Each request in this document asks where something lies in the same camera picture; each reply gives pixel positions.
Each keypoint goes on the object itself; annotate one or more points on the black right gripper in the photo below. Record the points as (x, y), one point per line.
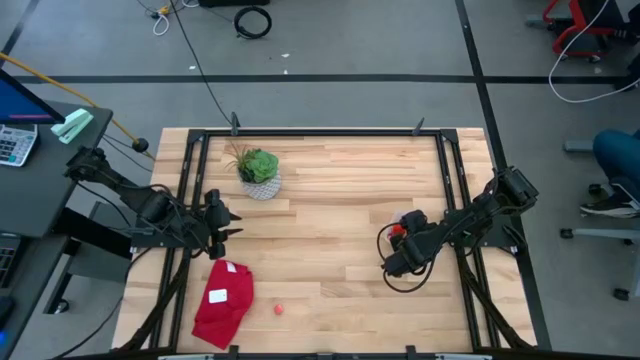
(417, 245)

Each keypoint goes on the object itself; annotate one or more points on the black round knob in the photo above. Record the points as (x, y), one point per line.
(140, 145)

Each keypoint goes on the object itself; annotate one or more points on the black desk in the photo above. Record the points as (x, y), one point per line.
(45, 200)

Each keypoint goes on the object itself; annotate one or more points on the grey office chair base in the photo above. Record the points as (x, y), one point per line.
(600, 232)

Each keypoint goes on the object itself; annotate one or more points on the black aluminium table frame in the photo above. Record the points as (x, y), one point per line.
(350, 133)

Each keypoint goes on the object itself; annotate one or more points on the red cloth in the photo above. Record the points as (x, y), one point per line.
(220, 320)

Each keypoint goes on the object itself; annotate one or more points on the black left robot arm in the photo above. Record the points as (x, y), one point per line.
(150, 205)

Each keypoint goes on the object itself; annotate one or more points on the black keyboard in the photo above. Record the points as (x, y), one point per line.
(6, 260)

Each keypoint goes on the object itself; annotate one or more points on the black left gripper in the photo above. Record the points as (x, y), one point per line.
(215, 225)

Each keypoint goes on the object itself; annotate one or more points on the clear plastic tupperware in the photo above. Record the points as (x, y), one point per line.
(396, 218)

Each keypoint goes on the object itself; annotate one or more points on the mint green stapler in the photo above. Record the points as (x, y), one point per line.
(72, 125)

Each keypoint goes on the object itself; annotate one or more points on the succulent in patterned pot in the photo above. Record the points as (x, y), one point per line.
(260, 167)

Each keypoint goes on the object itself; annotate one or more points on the person's black shoe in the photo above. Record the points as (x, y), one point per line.
(610, 207)

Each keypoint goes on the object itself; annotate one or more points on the grey calculator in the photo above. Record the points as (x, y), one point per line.
(17, 145)

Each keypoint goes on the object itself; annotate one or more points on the red chair base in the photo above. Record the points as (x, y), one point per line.
(580, 22)

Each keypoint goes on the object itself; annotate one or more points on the pale pink raspberry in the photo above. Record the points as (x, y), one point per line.
(278, 309)

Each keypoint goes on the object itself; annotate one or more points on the red strawberry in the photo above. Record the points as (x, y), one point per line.
(398, 230)

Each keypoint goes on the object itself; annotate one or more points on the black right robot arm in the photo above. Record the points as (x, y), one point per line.
(500, 200)

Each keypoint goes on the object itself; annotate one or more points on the person's leg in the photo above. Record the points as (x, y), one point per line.
(617, 155)

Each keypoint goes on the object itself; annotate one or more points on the computer monitor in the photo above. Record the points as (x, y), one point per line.
(20, 105)

